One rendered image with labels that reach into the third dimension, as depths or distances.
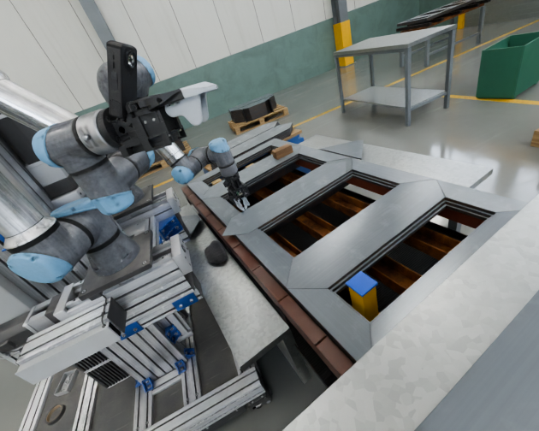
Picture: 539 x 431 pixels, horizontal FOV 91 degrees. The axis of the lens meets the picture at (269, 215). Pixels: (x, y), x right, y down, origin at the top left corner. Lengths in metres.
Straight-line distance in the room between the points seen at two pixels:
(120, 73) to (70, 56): 7.81
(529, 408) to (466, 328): 0.11
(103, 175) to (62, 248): 0.28
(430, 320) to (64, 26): 8.31
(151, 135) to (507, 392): 0.61
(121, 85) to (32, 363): 0.83
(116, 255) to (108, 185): 0.37
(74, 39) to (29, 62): 1.09
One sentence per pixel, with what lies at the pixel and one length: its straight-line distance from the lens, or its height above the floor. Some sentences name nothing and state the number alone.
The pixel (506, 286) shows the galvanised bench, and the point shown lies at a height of 1.05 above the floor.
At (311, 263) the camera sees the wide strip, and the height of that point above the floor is 0.85.
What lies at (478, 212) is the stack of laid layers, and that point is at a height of 0.83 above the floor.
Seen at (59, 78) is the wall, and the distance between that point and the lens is 8.41.
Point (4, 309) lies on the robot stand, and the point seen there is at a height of 1.00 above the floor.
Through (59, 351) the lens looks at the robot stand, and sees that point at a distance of 1.04.
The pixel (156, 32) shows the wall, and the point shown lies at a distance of 8.19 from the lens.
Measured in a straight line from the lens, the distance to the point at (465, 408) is 0.45.
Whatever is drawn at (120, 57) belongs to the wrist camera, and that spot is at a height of 1.53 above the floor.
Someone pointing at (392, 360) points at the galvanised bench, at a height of 1.05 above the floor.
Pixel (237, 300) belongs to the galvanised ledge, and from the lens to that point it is 1.12.
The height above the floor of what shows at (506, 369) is 1.07.
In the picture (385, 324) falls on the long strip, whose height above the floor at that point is 0.85.
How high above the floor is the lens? 1.49
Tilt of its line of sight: 33 degrees down
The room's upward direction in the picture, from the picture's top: 20 degrees counter-clockwise
